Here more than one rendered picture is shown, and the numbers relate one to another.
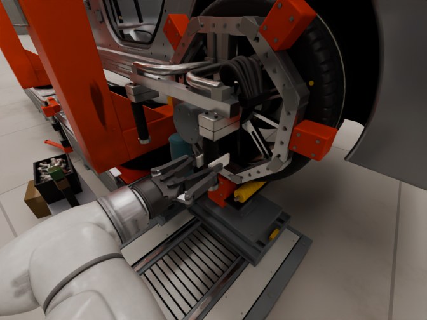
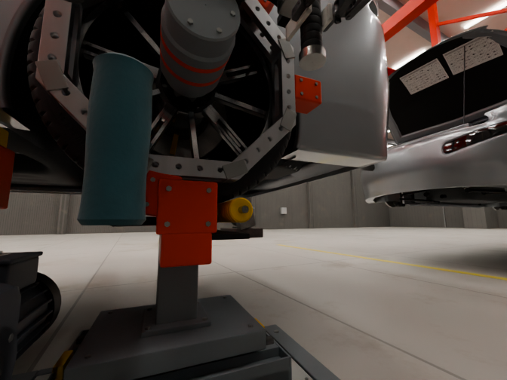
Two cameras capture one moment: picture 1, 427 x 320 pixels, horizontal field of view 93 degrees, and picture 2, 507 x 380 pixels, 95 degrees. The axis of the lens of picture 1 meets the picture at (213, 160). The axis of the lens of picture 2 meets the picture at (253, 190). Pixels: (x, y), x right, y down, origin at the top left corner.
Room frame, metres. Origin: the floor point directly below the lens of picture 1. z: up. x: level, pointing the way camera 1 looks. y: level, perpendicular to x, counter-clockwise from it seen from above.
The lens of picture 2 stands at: (0.35, 0.37, 0.48)
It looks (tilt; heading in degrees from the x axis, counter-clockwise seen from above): 8 degrees up; 293
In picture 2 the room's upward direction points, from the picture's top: straight up
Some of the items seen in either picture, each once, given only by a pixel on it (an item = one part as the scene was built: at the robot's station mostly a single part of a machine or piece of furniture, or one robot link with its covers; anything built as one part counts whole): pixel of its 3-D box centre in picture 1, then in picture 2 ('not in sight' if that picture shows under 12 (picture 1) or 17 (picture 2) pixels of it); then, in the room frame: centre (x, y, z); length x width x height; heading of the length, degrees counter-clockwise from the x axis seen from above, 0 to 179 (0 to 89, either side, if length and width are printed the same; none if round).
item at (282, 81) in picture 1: (223, 109); (191, 67); (0.69, -0.04, 0.85); 0.54 x 0.07 x 0.54; 46
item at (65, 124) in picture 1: (64, 125); not in sight; (1.73, 1.41, 0.28); 2.47 x 0.09 x 0.22; 46
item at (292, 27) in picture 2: (207, 157); (297, 19); (0.42, 0.02, 0.83); 0.07 x 0.01 x 0.03; 136
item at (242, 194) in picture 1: (255, 182); (226, 212); (0.68, -0.19, 0.51); 0.29 x 0.06 x 0.06; 136
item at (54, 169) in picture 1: (56, 173); not in sight; (0.59, 0.59, 0.64); 0.04 x 0.04 x 0.04; 46
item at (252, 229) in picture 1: (241, 192); (176, 281); (0.81, -0.15, 0.32); 0.40 x 0.30 x 0.28; 46
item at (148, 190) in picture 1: (159, 192); not in sight; (0.30, 0.11, 0.83); 0.09 x 0.08 x 0.07; 136
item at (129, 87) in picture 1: (142, 90); not in sight; (0.66, 0.23, 0.93); 0.09 x 0.05 x 0.05; 136
